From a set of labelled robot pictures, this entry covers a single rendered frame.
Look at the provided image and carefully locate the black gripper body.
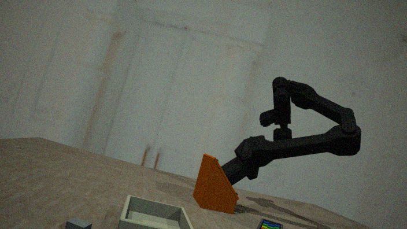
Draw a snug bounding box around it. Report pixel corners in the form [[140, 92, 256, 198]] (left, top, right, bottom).
[[273, 107, 292, 141]]

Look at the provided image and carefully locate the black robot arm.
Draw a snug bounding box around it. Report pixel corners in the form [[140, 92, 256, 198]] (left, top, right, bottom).
[[221, 76, 361, 185]]

